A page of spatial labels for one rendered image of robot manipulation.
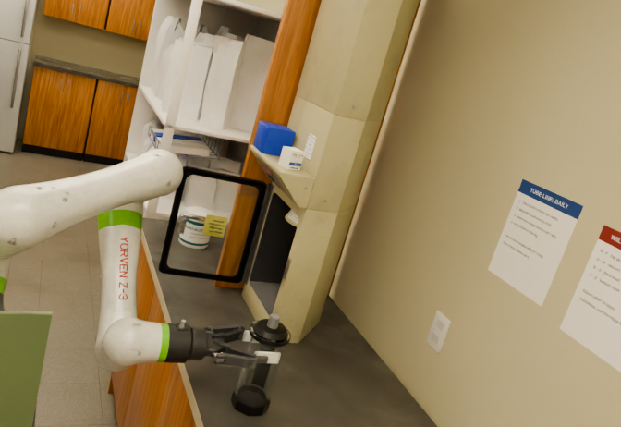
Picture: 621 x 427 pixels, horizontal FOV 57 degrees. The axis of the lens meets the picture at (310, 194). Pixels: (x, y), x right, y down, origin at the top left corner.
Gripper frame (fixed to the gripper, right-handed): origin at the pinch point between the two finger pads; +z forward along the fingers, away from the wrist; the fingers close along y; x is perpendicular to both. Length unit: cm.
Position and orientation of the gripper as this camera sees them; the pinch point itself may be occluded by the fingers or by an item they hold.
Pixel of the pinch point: (264, 347)
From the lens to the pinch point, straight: 153.4
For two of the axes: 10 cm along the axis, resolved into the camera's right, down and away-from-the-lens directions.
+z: 8.9, 1.6, 4.4
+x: -2.8, 9.3, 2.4
